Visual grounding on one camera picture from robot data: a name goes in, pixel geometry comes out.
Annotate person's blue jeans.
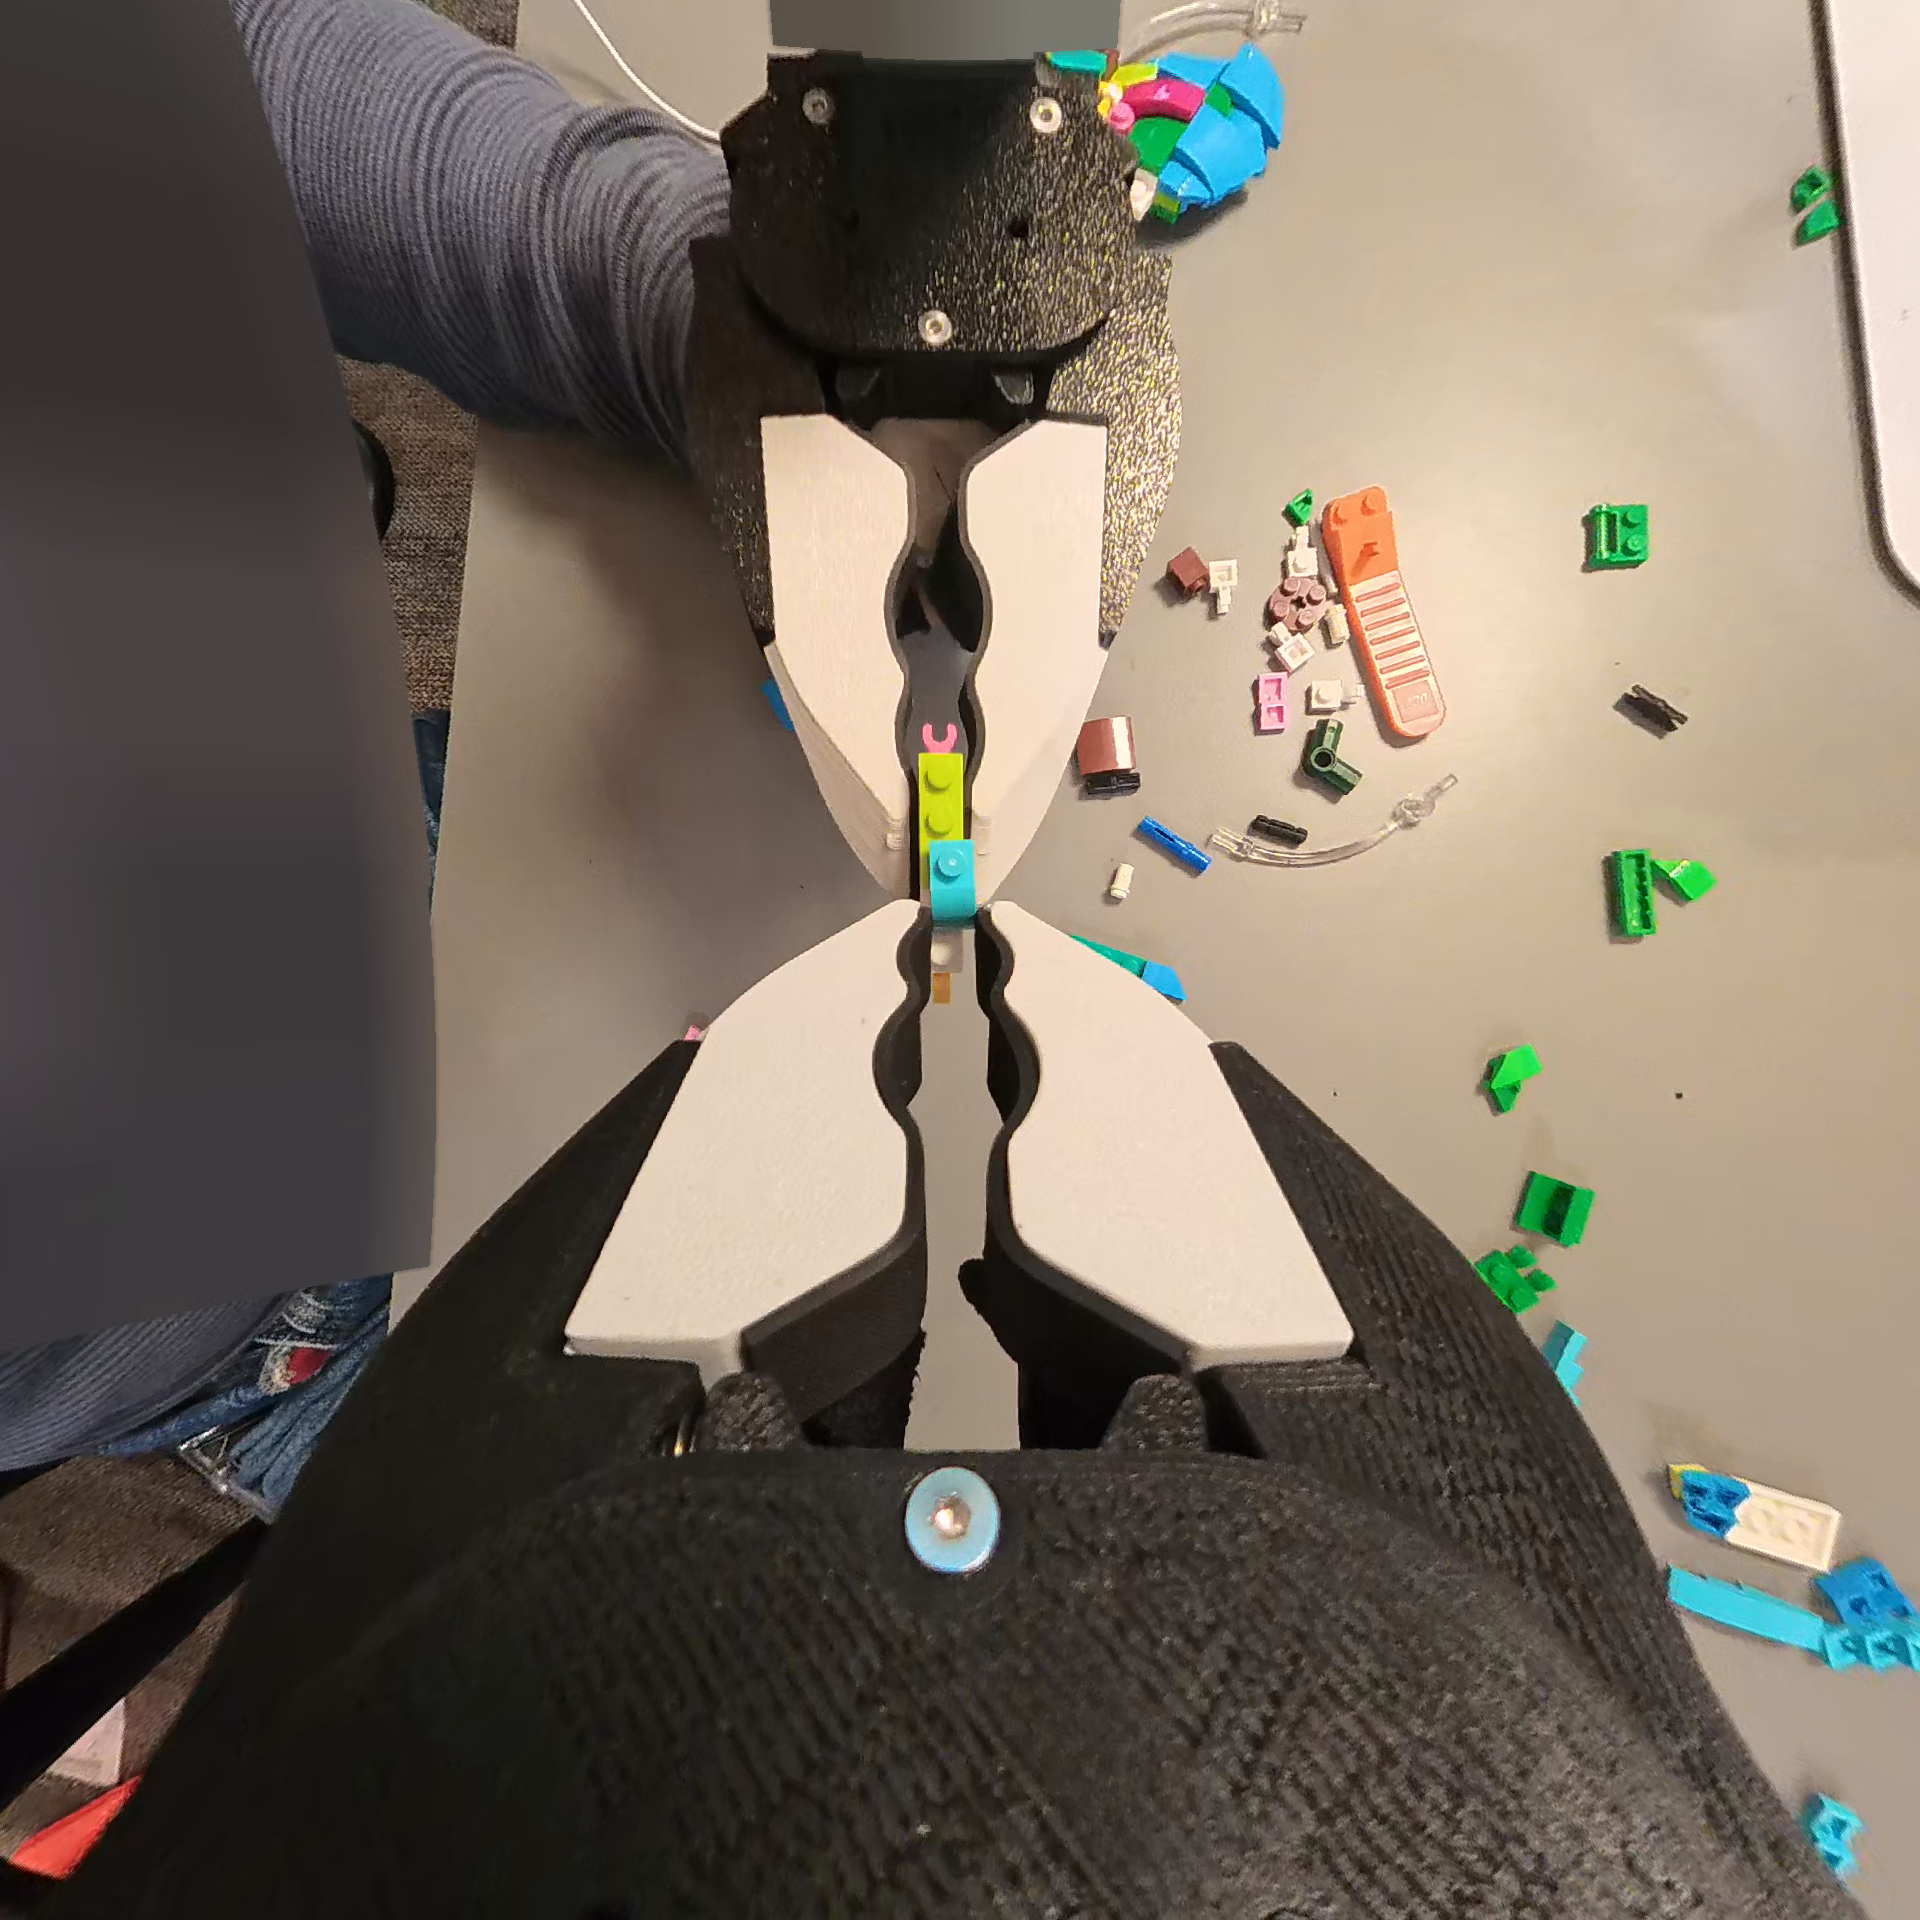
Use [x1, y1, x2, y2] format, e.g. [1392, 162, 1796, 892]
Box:
[150, 1276, 396, 1519]

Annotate person's left forearm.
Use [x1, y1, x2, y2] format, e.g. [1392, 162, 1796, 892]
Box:
[223, 0, 741, 470]

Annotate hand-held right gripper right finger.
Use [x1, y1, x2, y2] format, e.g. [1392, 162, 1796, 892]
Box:
[971, 895, 1359, 1373]

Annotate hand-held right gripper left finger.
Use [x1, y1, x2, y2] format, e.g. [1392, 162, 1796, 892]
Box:
[565, 895, 935, 1373]

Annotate small multicoloured lego assembly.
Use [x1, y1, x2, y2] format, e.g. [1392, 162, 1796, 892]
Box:
[915, 719, 984, 1004]

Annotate teal and blue lego plate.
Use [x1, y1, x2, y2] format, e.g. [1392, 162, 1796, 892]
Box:
[1072, 933, 1185, 1004]

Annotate pile of loose lego bricks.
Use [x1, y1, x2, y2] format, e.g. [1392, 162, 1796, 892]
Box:
[1542, 1317, 1920, 1880]

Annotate short clear lego tube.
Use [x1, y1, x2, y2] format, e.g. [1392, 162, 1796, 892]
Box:
[1117, 0, 1307, 48]

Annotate long clear curved lego tube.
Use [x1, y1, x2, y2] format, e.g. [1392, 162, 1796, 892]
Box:
[1209, 774, 1461, 868]

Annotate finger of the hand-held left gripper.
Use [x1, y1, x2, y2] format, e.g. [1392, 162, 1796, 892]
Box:
[957, 414, 1113, 905]
[760, 414, 927, 905]

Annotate orange lego brick separator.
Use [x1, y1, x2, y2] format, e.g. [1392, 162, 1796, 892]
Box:
[1318, 484, 1448, 740]

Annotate white rounded stand base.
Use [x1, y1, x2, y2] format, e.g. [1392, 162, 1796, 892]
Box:
[1815, 0, 1920, 605]

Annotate person's grey ribbed sweater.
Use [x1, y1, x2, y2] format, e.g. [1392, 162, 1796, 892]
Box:
[0, 1296, 278, 1472]

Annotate red plastic object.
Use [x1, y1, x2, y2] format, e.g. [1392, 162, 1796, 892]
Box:
[0, 1774, 144, 1880]

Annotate white cable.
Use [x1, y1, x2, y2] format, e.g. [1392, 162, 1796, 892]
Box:
[575, 0, 725, 143]

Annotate blue multicoloured lego model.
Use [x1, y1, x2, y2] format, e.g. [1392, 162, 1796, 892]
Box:
[1045, 40, 1289, 226]

